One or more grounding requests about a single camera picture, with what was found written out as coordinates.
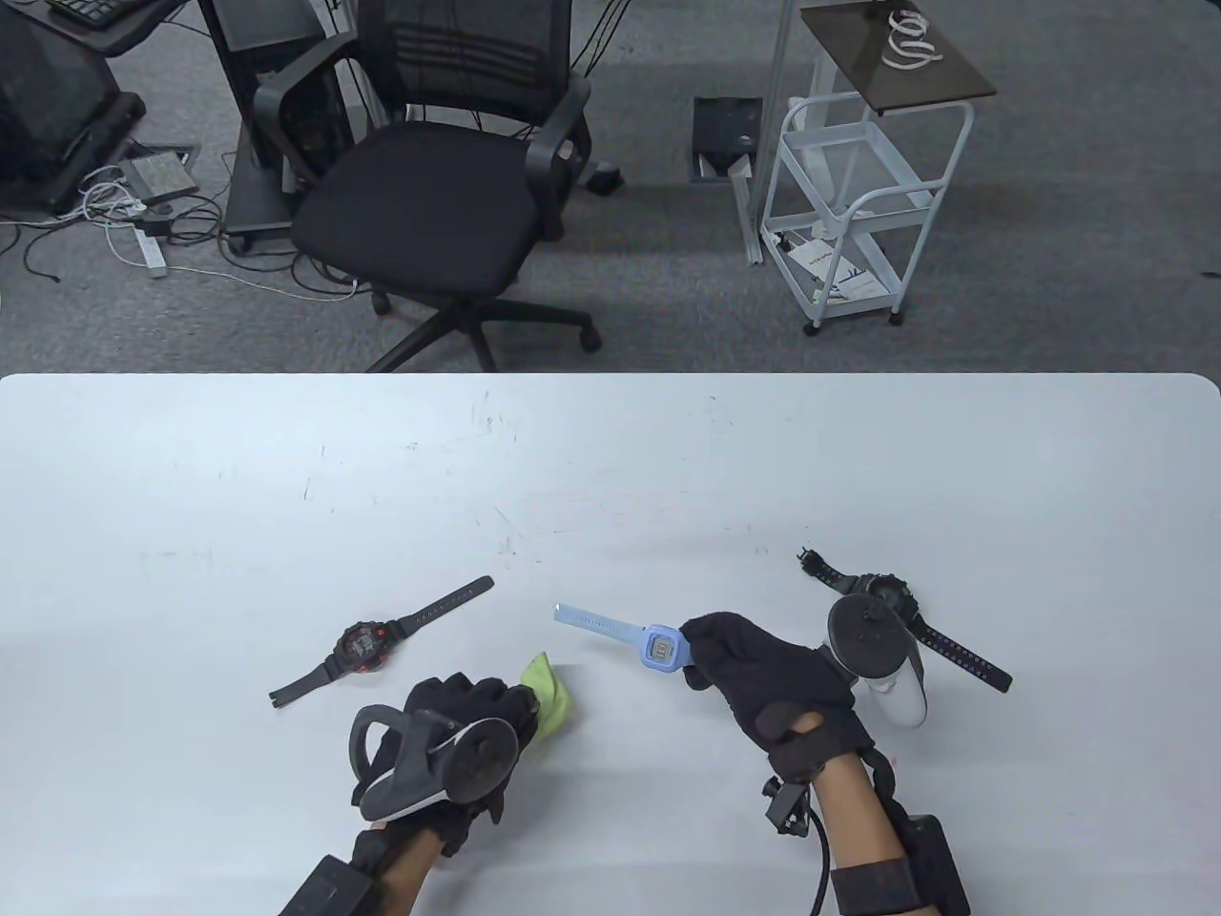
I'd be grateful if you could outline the person's left hand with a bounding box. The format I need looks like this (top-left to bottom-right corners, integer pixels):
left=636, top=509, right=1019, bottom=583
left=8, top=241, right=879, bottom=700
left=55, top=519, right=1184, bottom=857
left=382, top=674, right=537, bottom=855

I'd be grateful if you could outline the person's right hand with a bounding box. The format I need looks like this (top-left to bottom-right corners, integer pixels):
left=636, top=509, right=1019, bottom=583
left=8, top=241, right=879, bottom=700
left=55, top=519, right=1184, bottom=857
left=679, top=613, right=874, bottom=781

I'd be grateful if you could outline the grey white hand controller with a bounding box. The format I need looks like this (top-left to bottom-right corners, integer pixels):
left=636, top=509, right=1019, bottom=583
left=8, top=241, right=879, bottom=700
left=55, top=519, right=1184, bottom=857
left=826, top=593, right=928, bottom=731
left=348, top=704, right=521, bottom=823

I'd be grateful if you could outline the green microfibre cloth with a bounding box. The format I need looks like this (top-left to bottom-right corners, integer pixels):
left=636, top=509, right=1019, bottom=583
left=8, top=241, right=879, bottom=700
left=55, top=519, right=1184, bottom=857
left=520, top=652, right=576, bottom=745

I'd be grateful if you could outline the light blue watch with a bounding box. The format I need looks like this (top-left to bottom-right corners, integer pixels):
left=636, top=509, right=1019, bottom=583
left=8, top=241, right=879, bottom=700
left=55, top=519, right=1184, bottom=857
left=553, top=603, right=693, bottom=674

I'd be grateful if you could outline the black red watch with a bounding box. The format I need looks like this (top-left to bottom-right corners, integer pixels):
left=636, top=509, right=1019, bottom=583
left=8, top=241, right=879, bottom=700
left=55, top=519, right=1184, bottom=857
left=269, top=575, right=495, bottom=709

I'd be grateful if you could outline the black watch dotted strap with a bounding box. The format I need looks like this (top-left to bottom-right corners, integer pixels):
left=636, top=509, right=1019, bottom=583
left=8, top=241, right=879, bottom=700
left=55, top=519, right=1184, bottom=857
left=797, top=549, right=1013, bottom=694

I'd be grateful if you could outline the person's left forearm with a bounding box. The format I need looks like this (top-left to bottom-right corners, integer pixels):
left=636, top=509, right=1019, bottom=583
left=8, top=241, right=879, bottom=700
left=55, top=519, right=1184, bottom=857
left=377, top=835, right=445, bottom=916

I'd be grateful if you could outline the person's right forearm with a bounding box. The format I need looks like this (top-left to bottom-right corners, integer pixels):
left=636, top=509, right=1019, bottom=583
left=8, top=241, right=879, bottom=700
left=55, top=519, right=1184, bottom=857
left=811, top=759, right=917, bottom=916

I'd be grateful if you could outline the white paper sheet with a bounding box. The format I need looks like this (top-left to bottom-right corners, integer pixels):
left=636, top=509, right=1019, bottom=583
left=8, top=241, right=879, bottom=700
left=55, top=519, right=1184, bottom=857
left=784, top=239, right=883, bottom=304

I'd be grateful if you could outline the black mesh office chair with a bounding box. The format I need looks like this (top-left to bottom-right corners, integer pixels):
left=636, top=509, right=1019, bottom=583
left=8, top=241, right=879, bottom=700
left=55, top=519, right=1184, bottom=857
left=253, top=0, right=604, bottom=373

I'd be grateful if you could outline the white rolling cart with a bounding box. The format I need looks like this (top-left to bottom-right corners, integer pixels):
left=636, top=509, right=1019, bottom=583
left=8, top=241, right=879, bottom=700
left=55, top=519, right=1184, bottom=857
left=730, top=0, right=998, bottom=268
left=760, top=95, right=976, bottom=337

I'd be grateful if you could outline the black rolling computer stand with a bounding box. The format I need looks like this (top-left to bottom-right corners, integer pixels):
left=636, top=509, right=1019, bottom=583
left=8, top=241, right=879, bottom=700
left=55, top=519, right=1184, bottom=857
left=196, top=0, right=359, bottom=257

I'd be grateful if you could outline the open black floor box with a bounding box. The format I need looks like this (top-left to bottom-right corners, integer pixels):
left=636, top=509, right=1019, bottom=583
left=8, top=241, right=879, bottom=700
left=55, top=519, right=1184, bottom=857
left=692, top=95, right=764, bottom=182

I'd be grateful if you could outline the grey floor plate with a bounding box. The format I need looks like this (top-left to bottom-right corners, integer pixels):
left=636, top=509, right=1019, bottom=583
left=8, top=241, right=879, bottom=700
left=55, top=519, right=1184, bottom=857
left=119, top=141, right=203, bottom=203

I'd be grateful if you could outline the black machine base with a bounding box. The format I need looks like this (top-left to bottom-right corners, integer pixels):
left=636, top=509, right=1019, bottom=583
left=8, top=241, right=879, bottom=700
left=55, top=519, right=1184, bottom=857
left=0, top=14, right=149, bottom=216

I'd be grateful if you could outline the black desk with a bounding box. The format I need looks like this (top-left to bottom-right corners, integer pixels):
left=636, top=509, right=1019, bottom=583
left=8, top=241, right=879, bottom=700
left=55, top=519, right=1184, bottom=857
left=0, top=0, right=192, bottom=58

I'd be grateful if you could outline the black keyboard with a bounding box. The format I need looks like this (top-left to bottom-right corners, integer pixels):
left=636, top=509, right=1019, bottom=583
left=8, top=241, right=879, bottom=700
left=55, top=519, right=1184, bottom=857
left=46, top=0, right=139, bottom=28

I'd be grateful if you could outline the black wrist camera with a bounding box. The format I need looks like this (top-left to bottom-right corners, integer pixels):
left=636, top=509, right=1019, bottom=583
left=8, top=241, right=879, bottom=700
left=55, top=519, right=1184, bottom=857
left=761, top=778, right=814, bottom=839

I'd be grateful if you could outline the black arm strap box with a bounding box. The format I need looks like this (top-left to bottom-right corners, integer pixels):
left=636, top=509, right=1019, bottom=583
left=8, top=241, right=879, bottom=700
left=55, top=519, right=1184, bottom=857
left=830, top=813, right=972, bottom=916
left=277, top=856, right=378, bottom=916

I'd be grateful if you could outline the white cable bundle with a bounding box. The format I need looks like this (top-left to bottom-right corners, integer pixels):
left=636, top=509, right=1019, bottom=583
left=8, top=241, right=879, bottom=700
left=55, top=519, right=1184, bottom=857
left=76, top=164, right=158, bottom=228

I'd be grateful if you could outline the white coiled cable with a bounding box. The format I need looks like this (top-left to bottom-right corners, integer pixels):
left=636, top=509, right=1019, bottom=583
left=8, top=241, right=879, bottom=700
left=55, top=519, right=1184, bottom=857
left=880, top=10, right=945, bottom=72

